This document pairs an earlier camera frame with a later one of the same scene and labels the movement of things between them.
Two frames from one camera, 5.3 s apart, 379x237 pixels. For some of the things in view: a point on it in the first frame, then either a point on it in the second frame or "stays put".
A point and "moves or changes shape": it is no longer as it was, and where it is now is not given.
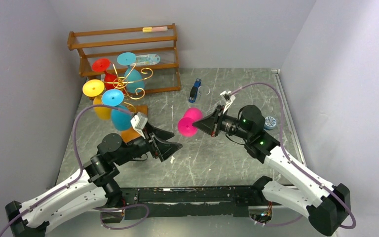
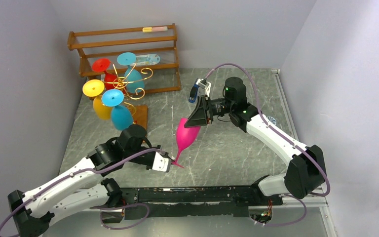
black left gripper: [162, 149] to [158, 146]
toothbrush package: [148, 59] stays put
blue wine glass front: [121, 121] stays put
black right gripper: [217, 120] to [207, 109]
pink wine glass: [185, 127] moves or changes shape
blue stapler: [193, 94] stays put
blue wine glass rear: [133, 81] stays put
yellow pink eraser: [154, 29] stays put
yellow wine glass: [94, 88] stays put
